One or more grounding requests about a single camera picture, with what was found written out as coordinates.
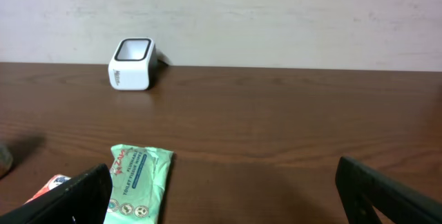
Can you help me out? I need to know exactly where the green lid jar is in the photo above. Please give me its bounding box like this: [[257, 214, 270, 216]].
[[0, 144, 13, 178]]

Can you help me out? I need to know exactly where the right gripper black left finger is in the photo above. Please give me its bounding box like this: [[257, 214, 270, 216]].
[[1, 163, 113, 224]]

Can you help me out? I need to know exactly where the green tissue wipes pack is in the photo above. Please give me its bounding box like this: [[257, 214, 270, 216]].
[[104, 144, 173, 224]]

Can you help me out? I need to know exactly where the white barcode scanner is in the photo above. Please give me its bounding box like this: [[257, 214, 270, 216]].
[[108, 37, 158, 91]]

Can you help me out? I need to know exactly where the small orange carton box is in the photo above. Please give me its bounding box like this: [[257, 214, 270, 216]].
[[26, 174, 71, 203]]

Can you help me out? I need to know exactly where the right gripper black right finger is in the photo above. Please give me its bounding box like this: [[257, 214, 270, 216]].
[[335, 156, 441, 224]]

